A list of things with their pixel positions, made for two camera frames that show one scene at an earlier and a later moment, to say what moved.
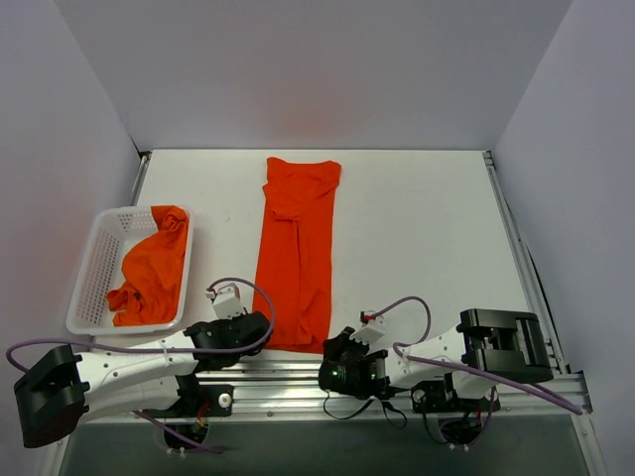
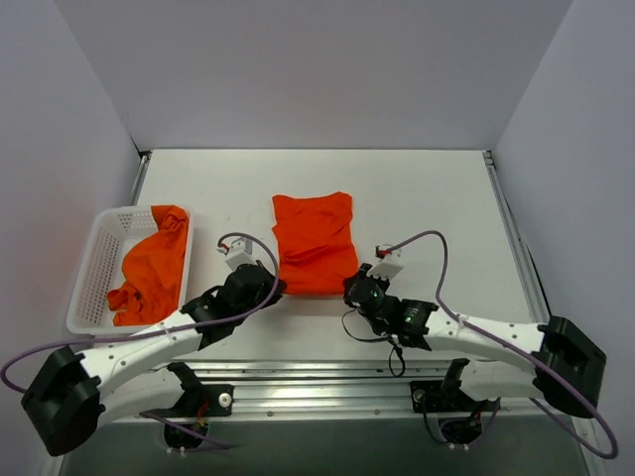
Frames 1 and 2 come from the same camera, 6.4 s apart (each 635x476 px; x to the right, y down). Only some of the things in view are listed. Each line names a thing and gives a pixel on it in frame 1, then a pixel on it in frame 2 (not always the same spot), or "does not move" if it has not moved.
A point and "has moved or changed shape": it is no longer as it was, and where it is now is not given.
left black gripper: (253, 329) -> (271, 280)
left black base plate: (216, 399) does not move
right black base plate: (441, 397) does not move
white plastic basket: (102, 269) does not move
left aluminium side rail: (140, 176) does not move
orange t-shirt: (294, 278) has moved or changed shape
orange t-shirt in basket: (153, 271) does not move
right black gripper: (335, 358) -> (354, 286)
